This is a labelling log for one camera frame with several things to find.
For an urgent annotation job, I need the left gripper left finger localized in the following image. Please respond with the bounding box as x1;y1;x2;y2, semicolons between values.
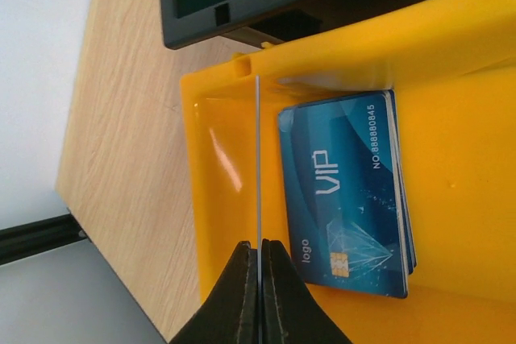
171;241;258;343

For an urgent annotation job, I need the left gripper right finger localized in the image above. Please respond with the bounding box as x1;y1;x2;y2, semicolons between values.
261;239;351;344

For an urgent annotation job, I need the blue VIP card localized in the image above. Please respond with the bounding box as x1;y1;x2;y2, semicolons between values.
255;75;264;344

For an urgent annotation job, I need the blue card stack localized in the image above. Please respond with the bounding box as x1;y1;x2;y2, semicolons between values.
277;90;417;298

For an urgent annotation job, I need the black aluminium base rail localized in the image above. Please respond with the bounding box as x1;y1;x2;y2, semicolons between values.
0;213;87;265

